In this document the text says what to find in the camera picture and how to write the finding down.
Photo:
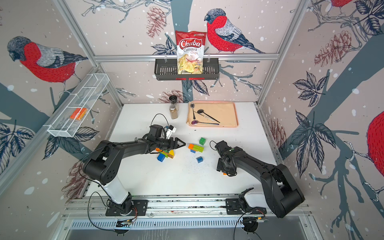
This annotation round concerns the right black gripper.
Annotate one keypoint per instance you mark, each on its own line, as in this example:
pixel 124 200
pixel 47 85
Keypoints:
pixel 230 171

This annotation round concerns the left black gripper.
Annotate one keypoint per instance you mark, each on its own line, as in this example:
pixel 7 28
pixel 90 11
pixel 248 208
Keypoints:
pixel 175 143

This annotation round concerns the green square brick back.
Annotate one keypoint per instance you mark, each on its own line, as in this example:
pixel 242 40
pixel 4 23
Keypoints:
pixel 202 141

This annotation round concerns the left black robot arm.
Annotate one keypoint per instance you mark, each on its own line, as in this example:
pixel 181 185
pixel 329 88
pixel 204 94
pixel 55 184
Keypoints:
pixel 104 163

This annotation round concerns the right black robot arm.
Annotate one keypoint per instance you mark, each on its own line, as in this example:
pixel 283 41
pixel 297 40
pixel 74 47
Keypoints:
pixel 281 191

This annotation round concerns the purple spoon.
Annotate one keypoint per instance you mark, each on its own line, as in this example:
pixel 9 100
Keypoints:
pixel 196 122

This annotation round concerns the glass spice shaker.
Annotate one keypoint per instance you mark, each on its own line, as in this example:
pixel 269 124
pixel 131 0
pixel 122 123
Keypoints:
pixel 173 107

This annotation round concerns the black spoon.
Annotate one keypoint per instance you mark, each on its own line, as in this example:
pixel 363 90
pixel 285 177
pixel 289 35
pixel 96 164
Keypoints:
pixel 203 113

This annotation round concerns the small grey spoon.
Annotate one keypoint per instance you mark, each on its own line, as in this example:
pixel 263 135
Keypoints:
pixel 192 105

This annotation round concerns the beige tray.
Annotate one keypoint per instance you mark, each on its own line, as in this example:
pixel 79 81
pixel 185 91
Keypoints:
pixel 224 112

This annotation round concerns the Chuba cassava chips bag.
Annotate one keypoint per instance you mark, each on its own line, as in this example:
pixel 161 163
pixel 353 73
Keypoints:
pixel 190 52

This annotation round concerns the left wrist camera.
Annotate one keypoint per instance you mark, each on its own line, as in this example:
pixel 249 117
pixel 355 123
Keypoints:
pixel 157 131

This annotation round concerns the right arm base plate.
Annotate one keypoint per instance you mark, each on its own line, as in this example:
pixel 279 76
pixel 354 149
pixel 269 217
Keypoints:
pixel 238 207

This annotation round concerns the black wall basket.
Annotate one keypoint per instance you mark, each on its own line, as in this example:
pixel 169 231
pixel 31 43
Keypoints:
pixel 166 70

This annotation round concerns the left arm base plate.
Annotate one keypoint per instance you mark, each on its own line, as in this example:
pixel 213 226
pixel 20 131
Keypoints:
pixel 128 208

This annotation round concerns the orange block in wire basket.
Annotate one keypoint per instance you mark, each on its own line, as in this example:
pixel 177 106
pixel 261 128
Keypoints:
pixel 79 114

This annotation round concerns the white wire wall basket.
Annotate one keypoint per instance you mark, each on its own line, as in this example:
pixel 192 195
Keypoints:
pixel 91 89

